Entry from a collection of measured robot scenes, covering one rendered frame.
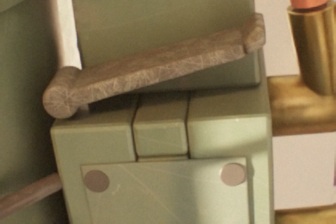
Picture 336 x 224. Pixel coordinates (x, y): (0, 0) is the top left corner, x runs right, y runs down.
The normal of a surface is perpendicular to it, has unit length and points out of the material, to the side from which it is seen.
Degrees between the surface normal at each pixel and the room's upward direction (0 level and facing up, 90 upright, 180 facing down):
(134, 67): 106
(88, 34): 58
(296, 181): 90
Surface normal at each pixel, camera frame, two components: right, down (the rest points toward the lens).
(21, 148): 0.85, 0.11
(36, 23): 0.96, 0.01
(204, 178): -0.08, 0.40
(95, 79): -0.30, -0.88
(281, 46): 0.51, 0.27
